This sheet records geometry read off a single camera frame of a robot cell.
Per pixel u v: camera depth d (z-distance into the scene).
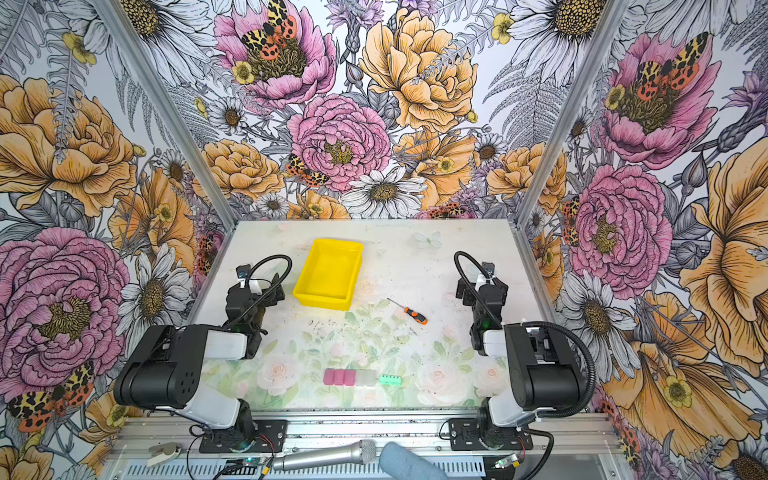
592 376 0.42
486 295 0.78
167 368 0.46
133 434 0.78
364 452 0.69
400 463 0.69
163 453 0.70
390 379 0.83
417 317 0.94
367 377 0.83
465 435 0.73
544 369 0.47
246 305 0.72
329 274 1.03
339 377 0.83
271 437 0.74
